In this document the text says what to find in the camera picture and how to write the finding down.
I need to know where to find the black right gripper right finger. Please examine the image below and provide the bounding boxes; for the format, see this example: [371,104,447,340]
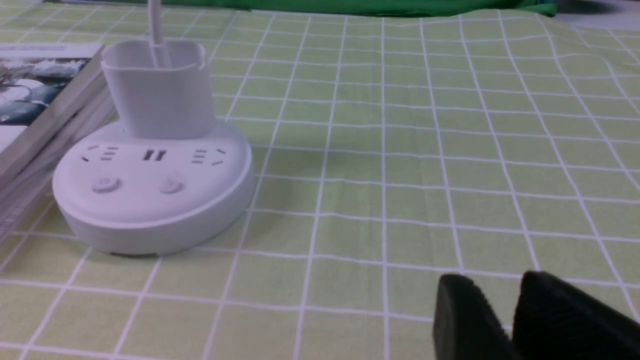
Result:
[512,271,640,360]

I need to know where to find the green backdrop cloth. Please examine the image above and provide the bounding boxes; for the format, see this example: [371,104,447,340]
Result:
[45,0,558,18]

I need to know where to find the green checkered tablecloth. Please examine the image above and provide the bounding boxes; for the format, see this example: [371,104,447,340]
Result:
[1,7,639,360]

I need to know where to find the white desk lamp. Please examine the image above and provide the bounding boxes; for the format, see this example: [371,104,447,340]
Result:
[52,0,255,256]

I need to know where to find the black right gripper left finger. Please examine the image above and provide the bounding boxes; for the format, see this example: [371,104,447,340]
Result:
[433,273,521,360]

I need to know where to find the white self-driving textbook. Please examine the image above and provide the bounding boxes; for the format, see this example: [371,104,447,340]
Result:
[0,42,106,187]

